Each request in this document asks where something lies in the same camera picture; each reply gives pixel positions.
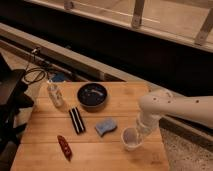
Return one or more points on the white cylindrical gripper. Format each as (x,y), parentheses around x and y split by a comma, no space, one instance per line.
(146,124)

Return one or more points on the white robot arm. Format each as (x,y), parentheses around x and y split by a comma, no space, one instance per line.
(156,104)

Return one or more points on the dark blue ceramic bowl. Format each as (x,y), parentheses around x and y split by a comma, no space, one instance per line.
(92,95)

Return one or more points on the black white striped block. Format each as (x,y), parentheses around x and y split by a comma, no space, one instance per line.
(77,120)

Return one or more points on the blue object behind table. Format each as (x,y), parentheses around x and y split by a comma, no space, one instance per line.
(59,78)

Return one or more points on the black chair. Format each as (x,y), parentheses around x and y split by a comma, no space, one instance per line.
(12,98)

